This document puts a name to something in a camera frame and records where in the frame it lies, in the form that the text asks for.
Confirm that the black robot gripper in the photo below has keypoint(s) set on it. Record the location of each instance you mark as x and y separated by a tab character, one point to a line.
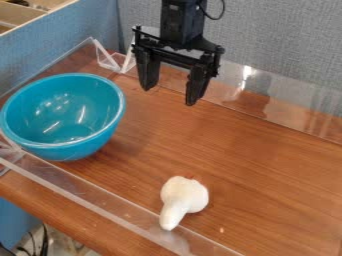
177	43

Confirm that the white toy mushroom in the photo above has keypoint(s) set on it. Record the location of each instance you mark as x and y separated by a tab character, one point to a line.
184	196

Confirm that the blue ceramic bowl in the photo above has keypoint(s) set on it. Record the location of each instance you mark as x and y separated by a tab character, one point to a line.
63	116

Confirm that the clear acrylic back barrier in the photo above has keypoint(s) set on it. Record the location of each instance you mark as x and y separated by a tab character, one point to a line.
295	104

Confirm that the clear acrylic barrier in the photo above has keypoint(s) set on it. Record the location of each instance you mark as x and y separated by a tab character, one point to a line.
295	104
124	213

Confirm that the wooden shelf unit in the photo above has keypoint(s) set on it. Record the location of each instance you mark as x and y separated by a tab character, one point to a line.
20	12

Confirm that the clear acrylic front barrier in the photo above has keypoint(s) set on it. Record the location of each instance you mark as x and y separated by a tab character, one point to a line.
124	213

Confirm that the clear acrylic corner bracket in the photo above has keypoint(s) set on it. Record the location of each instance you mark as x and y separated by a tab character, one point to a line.
113	61

